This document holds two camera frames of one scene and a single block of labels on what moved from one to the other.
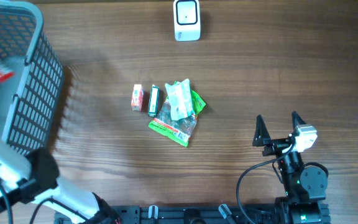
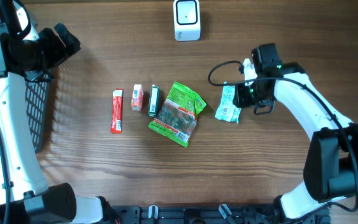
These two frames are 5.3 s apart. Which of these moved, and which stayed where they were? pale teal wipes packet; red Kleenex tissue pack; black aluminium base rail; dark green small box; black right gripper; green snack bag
Moved: pale teal wipes packet; black right gripper
Stayed: dark green small box; green snack bag; red Kleenex tissue pack; black aluminium base rail
